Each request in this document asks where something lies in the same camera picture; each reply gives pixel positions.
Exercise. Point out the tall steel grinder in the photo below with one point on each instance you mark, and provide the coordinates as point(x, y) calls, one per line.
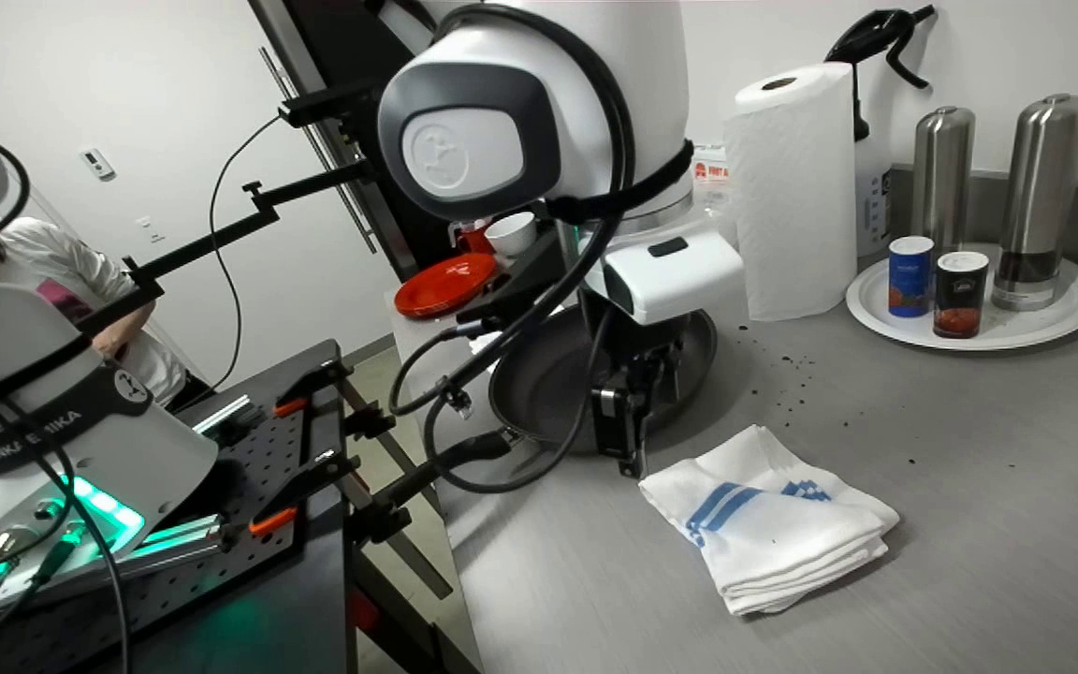
point(1038, 199)
point(941, 175)

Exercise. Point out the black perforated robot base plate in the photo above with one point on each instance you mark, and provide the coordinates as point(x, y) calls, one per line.
point(167, 513)

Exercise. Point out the white towel with blue stripes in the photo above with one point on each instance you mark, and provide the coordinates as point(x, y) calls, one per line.
point(765, 521)

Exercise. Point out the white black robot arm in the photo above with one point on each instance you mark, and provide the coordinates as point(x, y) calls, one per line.
point(575, 110)

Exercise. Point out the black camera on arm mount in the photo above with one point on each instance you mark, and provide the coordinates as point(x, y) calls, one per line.
point(342, 108)

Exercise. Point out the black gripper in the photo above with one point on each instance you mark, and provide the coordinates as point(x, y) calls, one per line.
point(642, 381)

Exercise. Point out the tall steel grinder right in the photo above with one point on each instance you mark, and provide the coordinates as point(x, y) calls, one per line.
point(1038, 199)

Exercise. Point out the dark spice jar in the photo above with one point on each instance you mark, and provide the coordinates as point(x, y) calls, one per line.
point(961, 294)

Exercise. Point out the white paper towel roll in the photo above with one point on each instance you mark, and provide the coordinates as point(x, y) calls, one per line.
point(791, 153)

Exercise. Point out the spray bottle with black trigger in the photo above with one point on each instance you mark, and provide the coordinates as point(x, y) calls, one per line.
point(873, 53)

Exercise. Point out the blue label spice jar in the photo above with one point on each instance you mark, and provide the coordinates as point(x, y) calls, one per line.
point(912, 274)

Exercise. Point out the tall steel grinder left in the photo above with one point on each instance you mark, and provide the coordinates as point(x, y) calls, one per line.
point(941, 175)

